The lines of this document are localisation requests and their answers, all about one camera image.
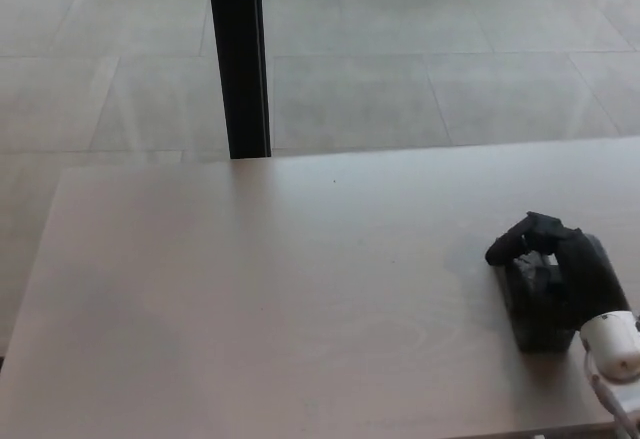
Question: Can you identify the dark grey whiteboard eraser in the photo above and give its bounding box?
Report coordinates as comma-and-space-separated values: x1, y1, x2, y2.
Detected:
492, 252, 575, 354

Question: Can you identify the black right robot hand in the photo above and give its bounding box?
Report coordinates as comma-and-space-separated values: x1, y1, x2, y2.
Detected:
484, 211, 633, 333

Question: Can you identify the black metal post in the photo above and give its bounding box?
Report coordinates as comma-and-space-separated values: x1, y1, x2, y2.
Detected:
205, 0, 273, 160

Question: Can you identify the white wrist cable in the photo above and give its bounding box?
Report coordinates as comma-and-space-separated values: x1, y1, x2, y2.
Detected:
583, 348, 640, 439

